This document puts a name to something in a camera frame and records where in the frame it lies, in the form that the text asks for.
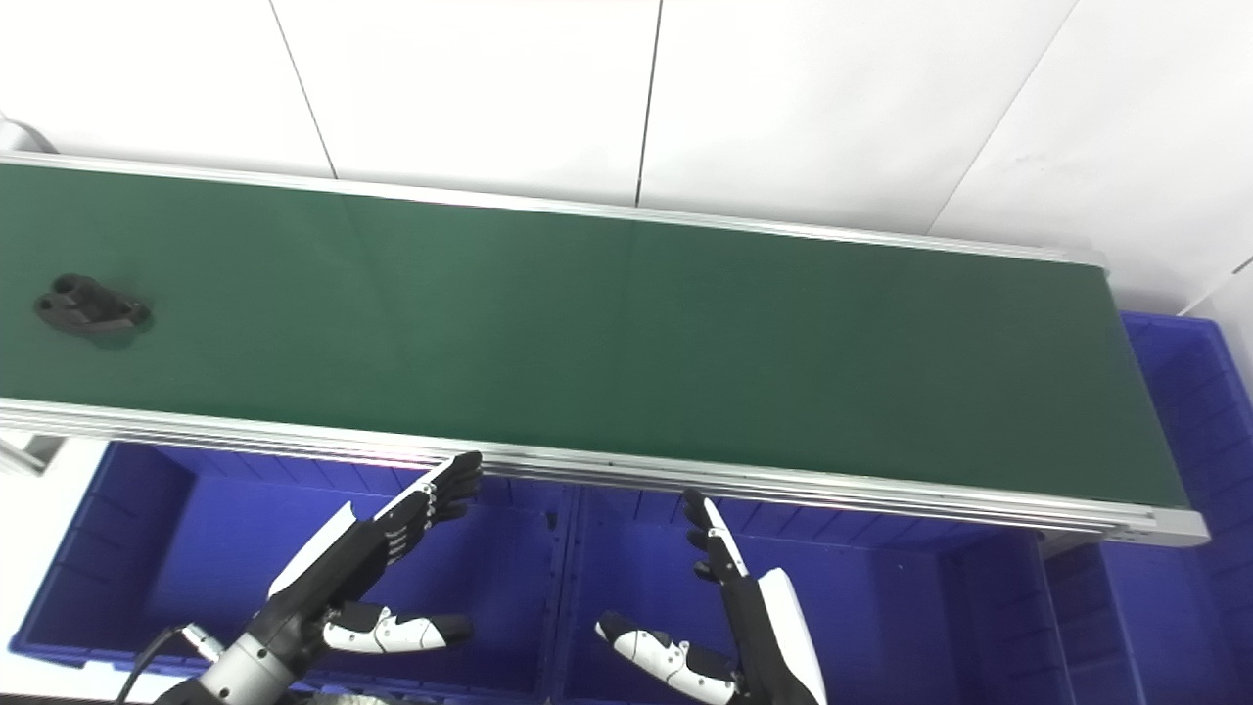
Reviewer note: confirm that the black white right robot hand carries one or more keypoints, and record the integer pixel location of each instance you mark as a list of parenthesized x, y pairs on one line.
[(773, 636)]

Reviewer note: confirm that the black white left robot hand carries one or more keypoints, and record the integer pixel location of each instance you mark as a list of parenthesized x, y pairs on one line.
[(338, 573)]

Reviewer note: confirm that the black flanged metal part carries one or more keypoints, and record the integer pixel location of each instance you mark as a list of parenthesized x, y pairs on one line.
[(90, 307)]

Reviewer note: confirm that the blue plastic bin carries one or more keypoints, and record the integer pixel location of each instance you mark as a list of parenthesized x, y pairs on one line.
[(881, 597), (215, 548), (1175, 607)]

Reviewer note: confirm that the green conveyor belt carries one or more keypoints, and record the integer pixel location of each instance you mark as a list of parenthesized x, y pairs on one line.
[(783, 485), (607, 333)]

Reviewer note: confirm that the grey conveyor support leg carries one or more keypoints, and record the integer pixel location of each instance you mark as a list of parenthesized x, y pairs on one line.
[(24, 452)]

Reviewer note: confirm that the grey conveyor end housing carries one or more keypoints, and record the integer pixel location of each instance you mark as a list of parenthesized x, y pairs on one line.
[(18, 137)]

